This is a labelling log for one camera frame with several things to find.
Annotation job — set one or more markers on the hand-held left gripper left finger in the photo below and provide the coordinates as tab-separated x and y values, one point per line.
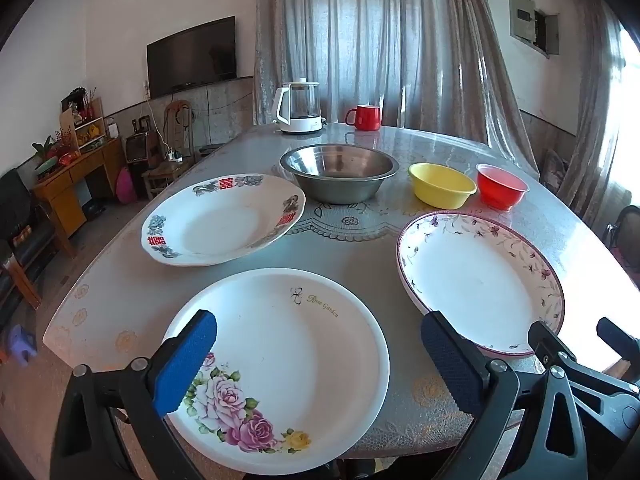
185	360

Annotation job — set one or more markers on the grey patterned cushion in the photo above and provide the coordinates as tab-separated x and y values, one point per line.
552	172

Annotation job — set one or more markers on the black wall television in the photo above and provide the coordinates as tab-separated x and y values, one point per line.
192	57

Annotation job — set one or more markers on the purple plastic stool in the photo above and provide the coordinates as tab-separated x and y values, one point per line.
22	342

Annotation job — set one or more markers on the black sofa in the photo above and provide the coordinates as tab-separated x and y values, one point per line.
20	225

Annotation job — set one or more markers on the grey wall electrical box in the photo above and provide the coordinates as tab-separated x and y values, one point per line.
522	17

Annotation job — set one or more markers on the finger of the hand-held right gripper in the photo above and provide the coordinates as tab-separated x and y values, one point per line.
622	342
552	345

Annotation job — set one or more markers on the yellow plastic bowl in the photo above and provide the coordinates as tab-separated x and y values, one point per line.
440	185

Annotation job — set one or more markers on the white plate with purple rim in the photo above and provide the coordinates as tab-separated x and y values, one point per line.
475	280

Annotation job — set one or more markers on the white plate with red characters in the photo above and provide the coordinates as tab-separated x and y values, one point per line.
220	225

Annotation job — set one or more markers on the white glass electric kettle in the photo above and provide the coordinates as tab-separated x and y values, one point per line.
300	110

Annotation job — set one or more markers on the pink bag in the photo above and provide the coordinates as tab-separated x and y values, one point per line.
124	185

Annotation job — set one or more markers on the wooden cabinet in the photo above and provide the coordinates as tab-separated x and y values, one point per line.
80	170

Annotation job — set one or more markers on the stainless steel bowl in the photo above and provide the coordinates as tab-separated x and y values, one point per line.
340	170

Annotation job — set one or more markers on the red mug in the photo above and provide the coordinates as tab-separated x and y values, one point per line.
367	117

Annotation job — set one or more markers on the wide grey sheer curtain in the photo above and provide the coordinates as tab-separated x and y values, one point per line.
375	35

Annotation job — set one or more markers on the black speaker box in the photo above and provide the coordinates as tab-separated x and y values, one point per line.
137	147

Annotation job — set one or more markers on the white plate with pink roses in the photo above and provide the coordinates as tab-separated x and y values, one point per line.
300	360

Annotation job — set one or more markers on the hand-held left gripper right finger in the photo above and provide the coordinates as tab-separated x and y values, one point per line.
450	365

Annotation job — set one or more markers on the potted plant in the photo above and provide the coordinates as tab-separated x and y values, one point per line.
47	152

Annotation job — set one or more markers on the red plastic bowl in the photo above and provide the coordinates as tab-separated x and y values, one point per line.
500	187

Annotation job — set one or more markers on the black bench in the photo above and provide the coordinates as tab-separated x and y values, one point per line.
210	149

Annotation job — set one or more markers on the narrow grey sheer curtain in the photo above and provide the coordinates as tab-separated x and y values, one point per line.
595	110

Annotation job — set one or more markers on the white power strip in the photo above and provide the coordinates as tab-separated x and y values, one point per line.
175	155

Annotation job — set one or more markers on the small wooden shelf unit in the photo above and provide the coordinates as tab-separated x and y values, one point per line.
87	132

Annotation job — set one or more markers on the dark wooden chair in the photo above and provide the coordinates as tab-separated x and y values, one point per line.
625	240

